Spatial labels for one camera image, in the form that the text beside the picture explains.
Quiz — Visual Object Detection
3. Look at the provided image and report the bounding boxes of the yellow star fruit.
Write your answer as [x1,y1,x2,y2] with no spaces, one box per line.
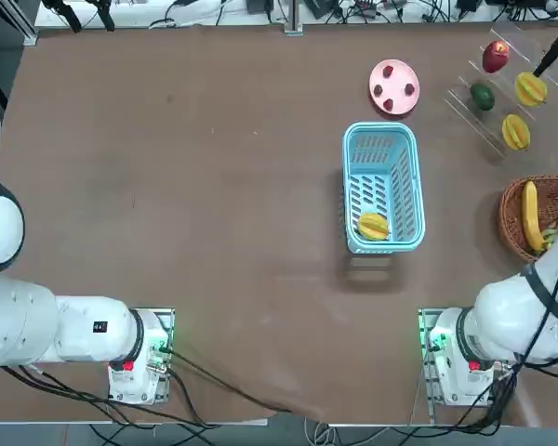
[513,72,549,108]
[500,113,531,151]
[356,212,392,242]

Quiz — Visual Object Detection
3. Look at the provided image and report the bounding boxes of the brown wicker basket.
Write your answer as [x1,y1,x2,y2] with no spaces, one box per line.
[498,175,558,264]

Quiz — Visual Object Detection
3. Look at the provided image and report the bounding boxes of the blue plastic basket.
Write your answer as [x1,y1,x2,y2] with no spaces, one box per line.
[339,122,425,255]

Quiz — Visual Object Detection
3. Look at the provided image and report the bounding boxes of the red apple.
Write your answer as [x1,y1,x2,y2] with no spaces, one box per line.
[481,39,512,74]

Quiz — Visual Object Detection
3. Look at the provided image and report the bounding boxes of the green avocado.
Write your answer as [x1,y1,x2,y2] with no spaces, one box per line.
[469,83,497,112]

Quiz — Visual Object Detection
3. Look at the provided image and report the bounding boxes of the clear acrylic stepped stand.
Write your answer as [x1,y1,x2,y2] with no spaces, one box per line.
[441,25,558,162]

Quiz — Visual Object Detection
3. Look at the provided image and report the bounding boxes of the pink round plate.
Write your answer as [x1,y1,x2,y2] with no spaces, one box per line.
[368,59,422,116]

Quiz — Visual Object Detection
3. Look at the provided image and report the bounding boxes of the yellow banana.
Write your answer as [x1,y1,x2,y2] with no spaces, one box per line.
[520,180,546,252]

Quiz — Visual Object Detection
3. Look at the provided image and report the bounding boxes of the dark power adapter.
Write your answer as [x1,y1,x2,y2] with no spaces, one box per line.
[306,0,343,20]

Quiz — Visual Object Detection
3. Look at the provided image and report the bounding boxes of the aluminium camera post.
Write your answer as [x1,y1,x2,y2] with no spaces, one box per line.
[283,0,304,36]

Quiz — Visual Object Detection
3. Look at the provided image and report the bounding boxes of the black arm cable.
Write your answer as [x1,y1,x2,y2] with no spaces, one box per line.
[487,115,558,428]

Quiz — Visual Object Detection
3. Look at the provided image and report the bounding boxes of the black base cable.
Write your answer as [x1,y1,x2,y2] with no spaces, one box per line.
[165,346,317,419]

